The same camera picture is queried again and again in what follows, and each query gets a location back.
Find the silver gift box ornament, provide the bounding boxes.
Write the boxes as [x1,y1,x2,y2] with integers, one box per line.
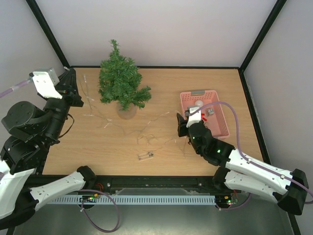
[207,108,215,116]

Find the pink plastic basket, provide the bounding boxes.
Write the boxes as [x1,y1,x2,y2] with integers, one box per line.
[180,90,230,139]

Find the clear string lights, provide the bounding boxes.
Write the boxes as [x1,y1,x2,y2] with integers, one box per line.
[79,74,185,155]

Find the small green christmas tree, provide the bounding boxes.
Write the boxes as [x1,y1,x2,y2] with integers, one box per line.
[98,39,152,111]

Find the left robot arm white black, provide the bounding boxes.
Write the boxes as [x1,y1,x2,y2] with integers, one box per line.
[0,69,96,224]

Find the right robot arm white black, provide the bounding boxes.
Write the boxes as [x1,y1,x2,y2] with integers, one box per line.
[177,114,308,215]

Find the red ribbon bow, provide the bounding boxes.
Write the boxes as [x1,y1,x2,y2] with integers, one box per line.
[201,113,207,121]

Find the white ball ornament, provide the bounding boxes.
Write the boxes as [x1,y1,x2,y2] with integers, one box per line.
[195,100,204,108]

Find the clear battery box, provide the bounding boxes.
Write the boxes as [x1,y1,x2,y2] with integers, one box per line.
[137,151,154,161]

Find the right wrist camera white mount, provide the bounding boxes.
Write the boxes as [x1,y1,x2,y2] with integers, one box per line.
[185,106,201,128]

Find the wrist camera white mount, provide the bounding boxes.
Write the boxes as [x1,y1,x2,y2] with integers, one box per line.
[31,68,62,99]
[185,106,201,128]

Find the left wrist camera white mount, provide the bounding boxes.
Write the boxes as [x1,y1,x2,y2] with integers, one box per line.
[31,68,62,99]

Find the black aluminium rail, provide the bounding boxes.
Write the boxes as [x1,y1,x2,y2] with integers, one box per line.
[84,175,235,195]

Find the light blue cable duct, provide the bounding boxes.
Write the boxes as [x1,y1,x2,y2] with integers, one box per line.
[50,195,216,206]

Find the purple floor cable loop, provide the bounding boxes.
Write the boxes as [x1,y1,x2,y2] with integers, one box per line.
[79,188,122,233]

